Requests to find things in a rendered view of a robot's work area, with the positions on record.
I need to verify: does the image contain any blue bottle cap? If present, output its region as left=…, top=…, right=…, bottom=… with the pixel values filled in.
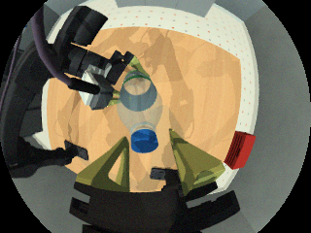
left=131, top=129, right=158, bottom=153

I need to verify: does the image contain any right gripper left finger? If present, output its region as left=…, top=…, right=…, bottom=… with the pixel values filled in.
left=76, top=136, right=130, bottom=192

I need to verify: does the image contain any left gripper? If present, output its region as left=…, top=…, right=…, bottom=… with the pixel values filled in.
left=76, top=50, right=150, bottom=106

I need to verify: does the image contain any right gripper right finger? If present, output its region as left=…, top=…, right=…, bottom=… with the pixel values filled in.
left=169, top=128, right=225, bottom=196

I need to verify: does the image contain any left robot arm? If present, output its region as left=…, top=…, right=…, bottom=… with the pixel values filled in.
left=0, top=6, right=115, bottom=178

